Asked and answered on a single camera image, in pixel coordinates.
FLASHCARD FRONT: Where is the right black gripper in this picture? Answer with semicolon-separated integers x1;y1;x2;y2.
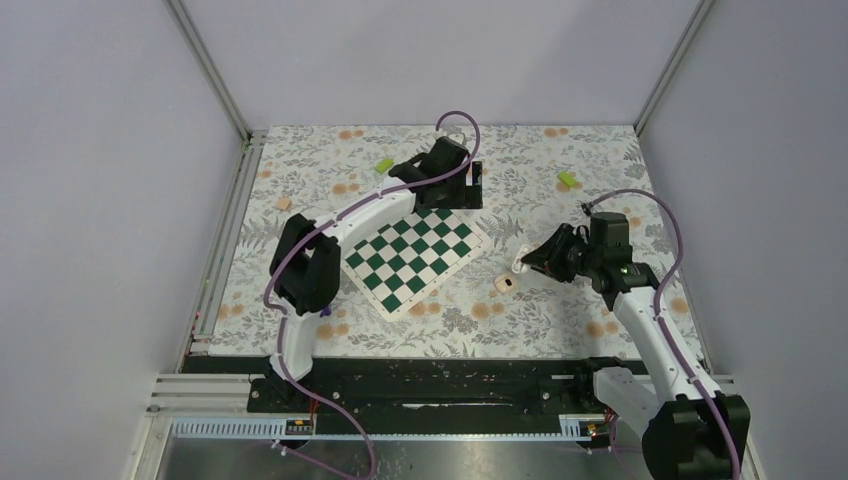
521;223;602;283

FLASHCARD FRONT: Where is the white earbud case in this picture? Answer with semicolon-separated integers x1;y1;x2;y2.
511;244;533;275

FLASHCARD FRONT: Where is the beige earbud charging case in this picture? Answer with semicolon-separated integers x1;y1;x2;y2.
493;273;517;294

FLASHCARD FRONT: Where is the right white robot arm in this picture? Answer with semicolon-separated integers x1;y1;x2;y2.
515;212;750;479

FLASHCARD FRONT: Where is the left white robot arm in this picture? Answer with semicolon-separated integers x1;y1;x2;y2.
263;136;482;411

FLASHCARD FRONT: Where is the floral patterned table mat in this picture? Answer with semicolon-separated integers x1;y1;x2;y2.
208;125;673;359

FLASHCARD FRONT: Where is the green block left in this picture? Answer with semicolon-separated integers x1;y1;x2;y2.
375;157;394;174

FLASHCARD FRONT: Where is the green block right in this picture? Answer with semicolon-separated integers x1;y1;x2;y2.
556;171;578;188

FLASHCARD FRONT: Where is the green white chessboard mat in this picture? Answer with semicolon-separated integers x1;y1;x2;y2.
342;209;492;321

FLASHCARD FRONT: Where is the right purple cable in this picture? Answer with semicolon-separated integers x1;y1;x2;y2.
581;189;743;480

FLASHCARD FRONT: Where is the purple cable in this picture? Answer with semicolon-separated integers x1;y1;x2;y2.
581;189;743;480
262;110;482;480

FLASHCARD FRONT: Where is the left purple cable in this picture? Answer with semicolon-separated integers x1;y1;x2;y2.
262;110;482;480

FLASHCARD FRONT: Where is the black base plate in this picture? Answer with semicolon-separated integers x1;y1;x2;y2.
246;356;651;437

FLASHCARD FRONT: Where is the white slotted cable duct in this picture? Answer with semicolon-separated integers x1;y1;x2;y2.
170;415;598;441

